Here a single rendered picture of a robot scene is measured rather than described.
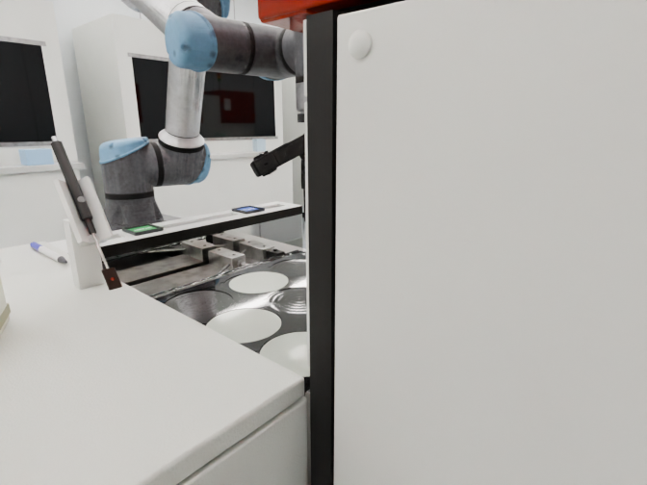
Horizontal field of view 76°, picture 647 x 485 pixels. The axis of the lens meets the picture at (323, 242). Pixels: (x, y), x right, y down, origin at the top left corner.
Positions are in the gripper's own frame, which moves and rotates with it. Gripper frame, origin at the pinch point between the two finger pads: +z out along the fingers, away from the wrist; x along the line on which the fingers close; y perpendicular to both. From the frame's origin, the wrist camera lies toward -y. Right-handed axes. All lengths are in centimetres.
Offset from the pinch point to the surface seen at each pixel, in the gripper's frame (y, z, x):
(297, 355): -0.7, 7.5, -24.0
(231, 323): -10.0, 7.4, -16.0
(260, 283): -8.1, 7.3, -1.4
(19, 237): -203, 54, 207
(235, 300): -10.9, 7.4, -8.4
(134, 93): -152, -45, 298
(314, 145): 1.6, -16.9, -39.1
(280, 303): -4.0, 7.5, -9.3
